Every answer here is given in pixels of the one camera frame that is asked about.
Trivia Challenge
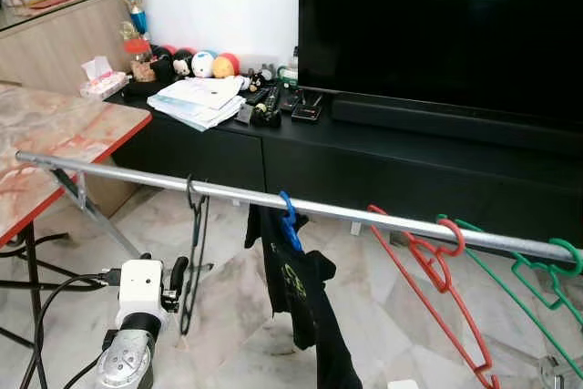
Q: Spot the black plastic hanger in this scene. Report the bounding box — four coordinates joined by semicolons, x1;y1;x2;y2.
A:
178;175;212;337

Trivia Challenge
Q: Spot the red plastic hanger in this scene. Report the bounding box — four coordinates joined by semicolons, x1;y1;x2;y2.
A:
367;204;500;389

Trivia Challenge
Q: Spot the blue plastic hanger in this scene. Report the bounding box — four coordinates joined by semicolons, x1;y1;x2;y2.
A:
278;190;304;253

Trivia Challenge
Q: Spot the green plastic hanger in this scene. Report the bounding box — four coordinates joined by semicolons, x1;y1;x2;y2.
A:
435;214;583;381

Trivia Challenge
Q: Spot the metal clothes rack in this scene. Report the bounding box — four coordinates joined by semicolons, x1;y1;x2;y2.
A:
15;150;583;389

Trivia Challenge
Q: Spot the black printed T-shirt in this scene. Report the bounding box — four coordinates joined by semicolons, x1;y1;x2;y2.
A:
244;205;363;389

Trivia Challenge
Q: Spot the white paper stack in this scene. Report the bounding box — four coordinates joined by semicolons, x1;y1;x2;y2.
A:
148;77;247;132

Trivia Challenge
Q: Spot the black tape dispenser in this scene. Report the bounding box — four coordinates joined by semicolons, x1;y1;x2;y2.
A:
251;88;283;128

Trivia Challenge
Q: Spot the marble folding table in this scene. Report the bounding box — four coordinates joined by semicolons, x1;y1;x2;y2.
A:
0;82;153;389

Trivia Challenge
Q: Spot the pink tissue box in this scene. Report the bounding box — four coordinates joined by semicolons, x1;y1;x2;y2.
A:
79;55;128;100

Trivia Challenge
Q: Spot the small black box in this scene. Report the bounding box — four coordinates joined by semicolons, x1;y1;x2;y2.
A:
290;90;324;123

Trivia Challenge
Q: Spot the small mouse figurine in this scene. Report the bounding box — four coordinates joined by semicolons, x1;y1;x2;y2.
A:
244;66;267;92

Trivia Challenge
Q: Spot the red lidded jar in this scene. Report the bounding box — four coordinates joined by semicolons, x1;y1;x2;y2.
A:
130;43;156;83

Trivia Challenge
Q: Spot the black red plush toy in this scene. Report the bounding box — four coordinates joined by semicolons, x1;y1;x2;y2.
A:
150;46;176;80
173;48;197;78

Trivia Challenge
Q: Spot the white blue plush toy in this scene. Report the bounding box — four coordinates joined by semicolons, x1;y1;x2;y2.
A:
191;50;218;78

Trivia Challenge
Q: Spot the orange red plush toy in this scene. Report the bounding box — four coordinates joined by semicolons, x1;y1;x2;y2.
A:
211;52;240;78

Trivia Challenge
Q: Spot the black television console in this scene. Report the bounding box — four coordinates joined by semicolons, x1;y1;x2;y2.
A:
114;88;583;249

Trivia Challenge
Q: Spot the wooden sideboard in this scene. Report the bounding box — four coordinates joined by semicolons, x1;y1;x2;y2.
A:
0;0;138;94

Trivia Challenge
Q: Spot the gold blue trophy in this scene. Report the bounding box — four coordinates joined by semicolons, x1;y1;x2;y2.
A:
111;0;151;55

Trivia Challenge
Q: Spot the black soundbar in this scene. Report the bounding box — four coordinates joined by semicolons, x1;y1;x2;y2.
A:
330;93;583;155

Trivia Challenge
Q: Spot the black flat television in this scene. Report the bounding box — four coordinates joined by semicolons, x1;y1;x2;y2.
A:
298;0;583;130

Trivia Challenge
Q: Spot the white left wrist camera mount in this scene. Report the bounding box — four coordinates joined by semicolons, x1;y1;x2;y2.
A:
118;260;167;328

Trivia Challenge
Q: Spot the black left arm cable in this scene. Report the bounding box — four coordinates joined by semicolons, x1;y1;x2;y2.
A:
20;271;124;389

